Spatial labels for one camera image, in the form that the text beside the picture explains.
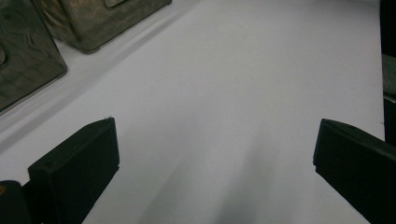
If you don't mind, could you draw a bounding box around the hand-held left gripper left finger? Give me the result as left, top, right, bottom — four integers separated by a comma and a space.
27, 117, 120, 224

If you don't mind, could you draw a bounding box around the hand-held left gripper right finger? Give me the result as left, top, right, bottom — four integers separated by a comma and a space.
312, 118, 396, 224

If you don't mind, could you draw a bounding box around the brown mesh storage basket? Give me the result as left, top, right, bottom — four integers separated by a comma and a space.
31, 0, 173, 55
0, 0, 68, 113

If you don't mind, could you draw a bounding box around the white table cover sheet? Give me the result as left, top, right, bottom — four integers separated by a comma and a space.
0, 0, 387, 224

